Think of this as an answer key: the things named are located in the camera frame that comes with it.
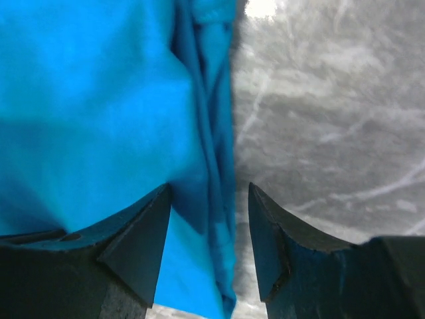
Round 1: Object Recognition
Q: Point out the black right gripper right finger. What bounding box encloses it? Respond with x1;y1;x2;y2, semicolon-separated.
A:
248;184;424;318

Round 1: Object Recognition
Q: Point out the blue t shirt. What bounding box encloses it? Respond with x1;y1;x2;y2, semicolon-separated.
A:
1;1;236;318

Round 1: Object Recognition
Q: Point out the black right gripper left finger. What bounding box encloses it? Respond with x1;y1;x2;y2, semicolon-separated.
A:
1;184;171;318

